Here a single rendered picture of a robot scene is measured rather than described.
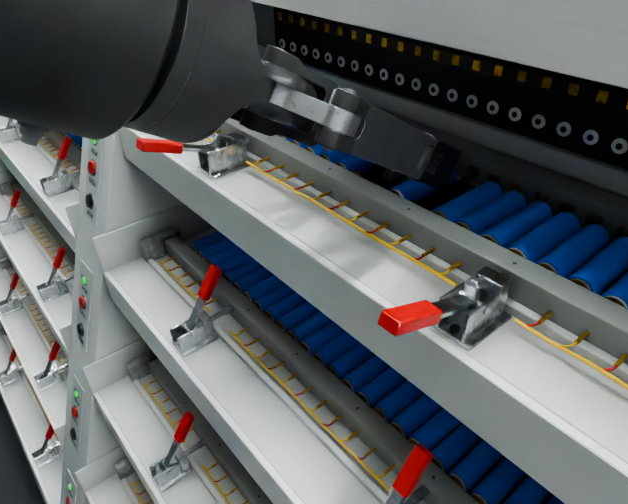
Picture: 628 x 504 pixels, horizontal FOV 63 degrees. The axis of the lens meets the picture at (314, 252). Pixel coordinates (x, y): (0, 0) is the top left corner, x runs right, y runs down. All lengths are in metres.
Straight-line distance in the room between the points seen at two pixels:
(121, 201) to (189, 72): 0.46
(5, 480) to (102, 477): 0.55
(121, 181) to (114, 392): 0.30
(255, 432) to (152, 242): 0.30
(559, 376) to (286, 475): 0.24
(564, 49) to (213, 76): 0.16
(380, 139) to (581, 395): 0.16
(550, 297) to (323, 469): 0.24
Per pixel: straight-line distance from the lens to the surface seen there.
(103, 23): 0.19
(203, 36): 0.21
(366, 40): 0.54
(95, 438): 0.86
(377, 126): 0.25
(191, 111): 0.22
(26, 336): 1.22
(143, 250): 0.68
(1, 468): 1.47
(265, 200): 0.42
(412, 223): 0.35
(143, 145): 0.43
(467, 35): 0.30
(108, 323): 0.74
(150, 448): 0.71
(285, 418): 0.48
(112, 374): 0.79
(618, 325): 0.30
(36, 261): 1.09
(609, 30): 0.26
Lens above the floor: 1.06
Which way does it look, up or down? 23 degrees down
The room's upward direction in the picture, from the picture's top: 15 degrees clockwise
